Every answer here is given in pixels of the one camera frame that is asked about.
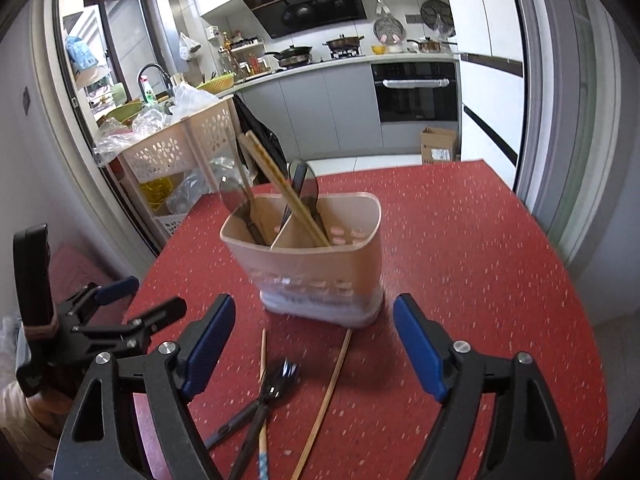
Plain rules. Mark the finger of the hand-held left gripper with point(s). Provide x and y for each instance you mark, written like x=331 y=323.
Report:
x=117 y=290
x=155 y=315

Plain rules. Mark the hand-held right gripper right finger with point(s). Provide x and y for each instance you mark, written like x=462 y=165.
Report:
x=420 y=350

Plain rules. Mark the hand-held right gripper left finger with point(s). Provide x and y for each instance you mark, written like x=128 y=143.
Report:
x=207 y=350

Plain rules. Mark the wooden chopstick blue patterned end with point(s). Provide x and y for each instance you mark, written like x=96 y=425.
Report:
x=262 y=355

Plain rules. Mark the beige utensil holder white base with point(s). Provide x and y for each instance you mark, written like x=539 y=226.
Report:
x=310 y=270

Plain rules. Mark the person's left forearm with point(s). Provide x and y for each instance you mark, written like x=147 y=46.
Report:
x=25 y=420

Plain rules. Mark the yellow oil bottle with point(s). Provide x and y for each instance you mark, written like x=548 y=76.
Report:
x=156 y=190

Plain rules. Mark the beige perforated basket cart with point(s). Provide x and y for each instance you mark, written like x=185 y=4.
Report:
x=160 y=152

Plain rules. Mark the clear plastic bag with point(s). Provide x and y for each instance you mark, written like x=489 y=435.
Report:
x=192 y=102
x=125 y=135

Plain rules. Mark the green plastic basin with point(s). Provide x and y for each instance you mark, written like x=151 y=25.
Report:
x=122 y=111

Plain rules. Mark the green dish soap bottle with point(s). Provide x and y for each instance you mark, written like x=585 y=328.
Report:
x=148 y=92

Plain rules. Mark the cardboard box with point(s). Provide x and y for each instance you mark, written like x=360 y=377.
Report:
x=439 y=146

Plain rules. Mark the black hanging garment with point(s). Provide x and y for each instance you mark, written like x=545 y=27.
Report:
x=275 y=145

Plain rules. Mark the black kitchen faucet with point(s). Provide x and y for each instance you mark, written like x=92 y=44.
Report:
x=150 y=67

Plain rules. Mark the yellow-green woven basket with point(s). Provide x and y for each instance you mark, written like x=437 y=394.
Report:
x=216 y=81

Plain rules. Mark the blue packet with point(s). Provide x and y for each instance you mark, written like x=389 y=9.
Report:
x=81 y=54

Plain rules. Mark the black built-in oven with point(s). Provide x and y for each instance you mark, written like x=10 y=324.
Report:
x=415 y=100

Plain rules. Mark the white hanging plastic bag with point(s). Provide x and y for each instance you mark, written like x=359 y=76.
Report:
x=189 y=46

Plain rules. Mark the grey base cabinets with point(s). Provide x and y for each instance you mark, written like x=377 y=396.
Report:
x=320 y=110

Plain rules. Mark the spice rack with bottles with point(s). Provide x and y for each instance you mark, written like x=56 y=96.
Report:
x=242 y=57

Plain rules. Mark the black wok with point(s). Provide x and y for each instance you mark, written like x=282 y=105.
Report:
x=295 y=54

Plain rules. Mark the white bowl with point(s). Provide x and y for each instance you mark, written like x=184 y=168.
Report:
x=395 y=49

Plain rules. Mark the yellow bowl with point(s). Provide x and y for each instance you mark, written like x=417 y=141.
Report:
x=378 y=50

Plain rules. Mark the small stainless pot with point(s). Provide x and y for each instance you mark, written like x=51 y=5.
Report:
x=430 y=46

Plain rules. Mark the lidded frying pan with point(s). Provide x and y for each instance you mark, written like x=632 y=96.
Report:
x=345 y=41

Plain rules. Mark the white tall cabinet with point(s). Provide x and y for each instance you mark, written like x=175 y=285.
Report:
x=490 y=35

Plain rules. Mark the hanging metal strainer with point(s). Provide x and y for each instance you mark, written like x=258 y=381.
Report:
x=387 y=27

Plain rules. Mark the black range hood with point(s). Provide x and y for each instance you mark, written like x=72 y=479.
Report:
x=310 y=5

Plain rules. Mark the dark wall switch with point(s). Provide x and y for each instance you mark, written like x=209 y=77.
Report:
x=26 y=98

